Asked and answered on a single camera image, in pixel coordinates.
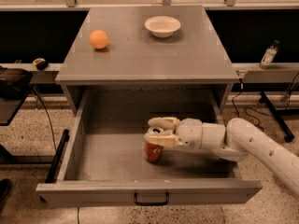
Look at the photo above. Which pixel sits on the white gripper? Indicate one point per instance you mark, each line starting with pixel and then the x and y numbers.
pixel 190 133

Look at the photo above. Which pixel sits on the red coke can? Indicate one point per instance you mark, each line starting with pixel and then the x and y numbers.
pixel 152 152

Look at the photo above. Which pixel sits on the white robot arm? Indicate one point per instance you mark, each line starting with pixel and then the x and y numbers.
pixel 233 141

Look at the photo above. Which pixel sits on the open grey top drawer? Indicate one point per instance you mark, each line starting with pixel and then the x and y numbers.
pixel 103 162

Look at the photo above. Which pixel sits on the grey cabinet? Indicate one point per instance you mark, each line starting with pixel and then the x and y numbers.
pixel 192 55

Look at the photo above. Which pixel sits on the white bowl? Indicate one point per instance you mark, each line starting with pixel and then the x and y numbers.
pixel 162 26

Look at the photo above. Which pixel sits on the black stand base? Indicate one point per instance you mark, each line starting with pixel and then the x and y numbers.
pixel 284 127

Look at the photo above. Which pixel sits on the small bottle on ledge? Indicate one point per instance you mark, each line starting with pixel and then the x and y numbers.
pixel 269 55

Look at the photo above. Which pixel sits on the orange fruit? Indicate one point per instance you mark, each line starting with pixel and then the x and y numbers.
pixel 98 39

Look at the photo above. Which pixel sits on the tape measure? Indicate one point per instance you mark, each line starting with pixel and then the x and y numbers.
pixel 40 63

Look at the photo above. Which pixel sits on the dark side table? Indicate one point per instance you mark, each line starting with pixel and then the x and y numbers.
pixel 9 108

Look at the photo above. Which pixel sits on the black bag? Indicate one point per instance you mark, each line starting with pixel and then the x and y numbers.
pixel 14 82

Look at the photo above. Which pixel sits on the black shoe tip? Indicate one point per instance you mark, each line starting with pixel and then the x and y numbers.
pixel 5 189

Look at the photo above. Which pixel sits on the black drawer handle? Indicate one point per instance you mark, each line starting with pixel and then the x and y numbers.
pixel 151 199

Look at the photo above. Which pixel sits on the black table leg frame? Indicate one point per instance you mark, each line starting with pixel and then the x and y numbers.
pixel 53 161

